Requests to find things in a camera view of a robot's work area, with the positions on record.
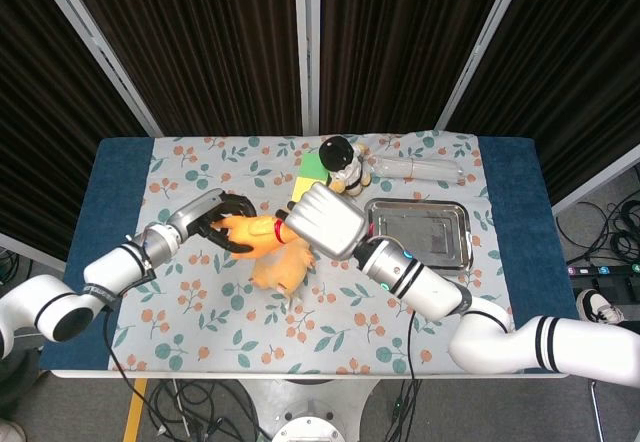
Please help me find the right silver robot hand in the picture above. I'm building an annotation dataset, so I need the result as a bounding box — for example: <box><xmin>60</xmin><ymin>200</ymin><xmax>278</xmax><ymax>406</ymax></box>
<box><xmin>276</xmin><ymin>181</ymin><xmax>370</xmax><ymax>261</ymax></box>

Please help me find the black floor cable tangle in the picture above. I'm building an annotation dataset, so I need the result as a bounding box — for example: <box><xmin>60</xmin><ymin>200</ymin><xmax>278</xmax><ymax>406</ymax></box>
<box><xmin>107</xmin><ymin>376</ymin><xmax>264</xmax><ymax>442</ymax></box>
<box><xmin>553</xmin><ymin>196</ymin><xmax>640</xmax><ymax>266</ymax></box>

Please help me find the yellow plush pig toy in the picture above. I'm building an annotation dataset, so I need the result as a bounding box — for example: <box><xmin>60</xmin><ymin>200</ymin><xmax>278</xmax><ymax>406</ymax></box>
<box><xmin>249</xmin><ymin>238</ymin><xmax>318</xmax><ymax>309</ymax></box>

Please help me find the yellow rubber chicken toy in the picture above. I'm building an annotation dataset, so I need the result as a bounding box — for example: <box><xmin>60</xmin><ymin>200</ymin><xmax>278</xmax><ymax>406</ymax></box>
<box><xmin>211</xmin><ymin>212</ymin><xmax>302</xmax><ymax>261</ymax></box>

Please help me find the floral printed tablecloth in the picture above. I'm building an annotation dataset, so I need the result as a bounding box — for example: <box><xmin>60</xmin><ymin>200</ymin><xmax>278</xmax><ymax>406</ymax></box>
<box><xmin>108</xmin><ymin>130</ymin><xmax>524</xmax><ymax>376</ymax></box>

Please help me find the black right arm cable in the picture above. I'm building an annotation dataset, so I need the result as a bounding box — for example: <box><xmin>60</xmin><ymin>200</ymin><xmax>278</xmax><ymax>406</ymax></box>
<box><xmin>405</xmin><ymin>310</ymin><xmax>420</xmax><ymax>379</ymax></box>

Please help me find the yellow floor tape strip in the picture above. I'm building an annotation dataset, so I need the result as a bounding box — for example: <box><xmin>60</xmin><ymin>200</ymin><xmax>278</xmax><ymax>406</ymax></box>
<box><xmin>121</xmin><ymin>378</ymin><xmax>150</xmax><ymax>442</ymax></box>

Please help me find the yellow and green foam block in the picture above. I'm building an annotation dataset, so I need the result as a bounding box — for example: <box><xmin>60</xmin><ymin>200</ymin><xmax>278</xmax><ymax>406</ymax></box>
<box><xmin>290</xmin><ymin>152</ymin><xmax>332</xmax><ymax>204</ymax></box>

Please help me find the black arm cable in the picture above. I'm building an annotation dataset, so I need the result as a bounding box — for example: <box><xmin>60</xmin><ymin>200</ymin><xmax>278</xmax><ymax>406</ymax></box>
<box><xmin>101</xmin><ymin>305</ymin><xmax>151</xmax><ymax>413</ymax></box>
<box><xmin>405</xmin><ymin>310</ymin><xmax>420</xmax><ymax>379</ymax></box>

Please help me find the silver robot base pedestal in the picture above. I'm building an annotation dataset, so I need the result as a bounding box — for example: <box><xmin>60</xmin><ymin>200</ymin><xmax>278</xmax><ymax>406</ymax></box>
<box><xmin>238</xmin><ymin>376</ymin><xmax>382</xmax><ymax>442</ymax></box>

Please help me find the blue table cover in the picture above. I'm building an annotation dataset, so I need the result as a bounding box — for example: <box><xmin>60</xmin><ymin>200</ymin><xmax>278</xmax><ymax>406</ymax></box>
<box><xmin>39</xmin><ymin>135</ymin><xmax>579</xmax><ymax>376</ymax></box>

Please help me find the black power strip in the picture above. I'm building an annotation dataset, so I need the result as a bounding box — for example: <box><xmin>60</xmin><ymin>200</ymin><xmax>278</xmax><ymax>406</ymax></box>
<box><xmin>566</xmin><ymin>260</ymin><xmax>640</xmax><ymax>279</ymax></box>

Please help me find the clear plastic bottle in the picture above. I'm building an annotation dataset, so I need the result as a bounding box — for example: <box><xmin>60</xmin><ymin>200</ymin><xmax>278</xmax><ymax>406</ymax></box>
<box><xmin>366</xmin><ymin>153</ymin><xmax>465</xmax><ymax>186</ymax></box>

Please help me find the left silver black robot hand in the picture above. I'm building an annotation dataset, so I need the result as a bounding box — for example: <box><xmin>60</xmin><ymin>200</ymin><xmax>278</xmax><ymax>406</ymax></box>
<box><xmin>166</xmin><ymin>187</ymin><xmax>259</xmax><ymax>254</ymax></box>

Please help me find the white black sneaker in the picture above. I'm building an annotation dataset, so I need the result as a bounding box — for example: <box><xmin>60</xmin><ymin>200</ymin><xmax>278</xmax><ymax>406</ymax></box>
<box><xmin>576</xmin><ymin>288</ymin><xmax>627</xmax><ymax>325</ymax></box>

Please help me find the stainless steel tray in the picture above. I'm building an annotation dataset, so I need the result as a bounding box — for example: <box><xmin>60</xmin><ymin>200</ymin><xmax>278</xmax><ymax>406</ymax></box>
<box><xmin>363</xmin><ymin>197</ymin><xmax>476</xmax><ymax>278</ymax></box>

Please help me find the white partition frame post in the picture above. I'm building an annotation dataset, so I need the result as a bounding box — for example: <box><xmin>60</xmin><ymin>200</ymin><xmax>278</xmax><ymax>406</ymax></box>
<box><xmin>27</xmin><ymin>0</ymin><xmax>164</xmax><ymax>137</ymax></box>
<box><xmin>292</xmin><ymin>0</ymin><xmax>322</xmax><ymax>136</ymax></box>
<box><xmin>434</xmin><ymin>0</ymin><xmax>541</xmax><ymax>131</ymax></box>

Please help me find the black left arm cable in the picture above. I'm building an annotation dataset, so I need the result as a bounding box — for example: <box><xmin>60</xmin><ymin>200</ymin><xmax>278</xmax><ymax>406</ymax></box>
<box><xmin>101</xmin><ymin>305</ymin><xmax>151</xmax><ymax>413</ymax></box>

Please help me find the grey shoe toe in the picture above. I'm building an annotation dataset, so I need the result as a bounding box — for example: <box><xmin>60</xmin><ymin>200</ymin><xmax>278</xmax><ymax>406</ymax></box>
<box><xmin>0</xmin><ymin>418</ymin><xmax>27</xmax><ymax>442</ymax></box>

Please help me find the black and white plush doll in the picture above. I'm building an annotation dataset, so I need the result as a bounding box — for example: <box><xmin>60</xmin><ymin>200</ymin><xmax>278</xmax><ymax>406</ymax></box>
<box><xmin>317</xmin><ymin>133</ymin><xmax>374</xmax><ymax>198</ymax></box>

